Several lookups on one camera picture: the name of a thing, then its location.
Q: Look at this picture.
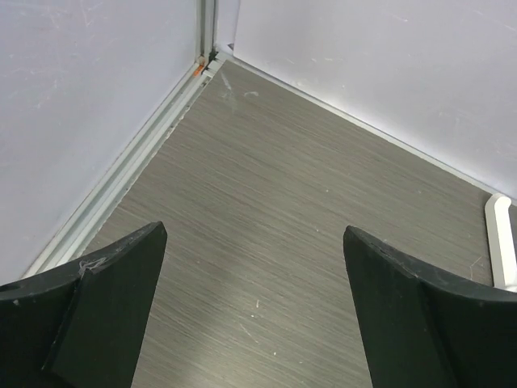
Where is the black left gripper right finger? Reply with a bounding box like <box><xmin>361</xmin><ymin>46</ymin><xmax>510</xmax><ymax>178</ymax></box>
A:
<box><xmin>343</xmin><ymin>226</ymin><xmax>516</xmax><ymax>387</ymax></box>

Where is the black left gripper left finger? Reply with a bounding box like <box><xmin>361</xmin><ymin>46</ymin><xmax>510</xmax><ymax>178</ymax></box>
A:
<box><xmin>1</xmin><ymin>221</ymin><xmax>167</xmax><ymax>387</ymax></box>

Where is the white rack base foot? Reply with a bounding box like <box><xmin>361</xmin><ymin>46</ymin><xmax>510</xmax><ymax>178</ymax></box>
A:
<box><xmin>485</xmin><ymin>193</ymin><xmax>516</xmax><ymax>293</ymax></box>

